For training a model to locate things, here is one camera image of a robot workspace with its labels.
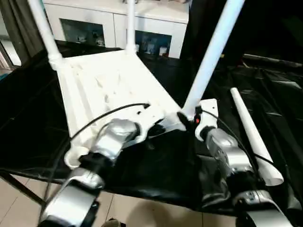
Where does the white plastic table leg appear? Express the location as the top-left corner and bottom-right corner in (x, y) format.
(125, 0), (140, 54)
(231, 87), (284, 187)
(182, 0), (246, 119)
(27, 0), (63, 70)

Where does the white plastic table top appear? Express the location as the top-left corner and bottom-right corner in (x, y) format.
(48, 48), (187, 170)

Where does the black mat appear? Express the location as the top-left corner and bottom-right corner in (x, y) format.
(0, 40), (303, 217)

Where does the dark metal rod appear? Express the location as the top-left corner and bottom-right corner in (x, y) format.
(243, 53), (303, 69)

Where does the black backdrop cloth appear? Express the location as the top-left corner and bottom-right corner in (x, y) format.
(181, 0), (303, 57)

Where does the white cabinet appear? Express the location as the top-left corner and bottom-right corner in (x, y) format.
(44, 0), (190, 59)

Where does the grey curtain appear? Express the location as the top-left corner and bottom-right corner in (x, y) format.
(0, 0), (51, 67)

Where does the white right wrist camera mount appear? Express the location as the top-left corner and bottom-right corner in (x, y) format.
(194, 98), (218, 142)

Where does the black table frame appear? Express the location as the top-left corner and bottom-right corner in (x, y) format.
(0, 171), (48, 207)

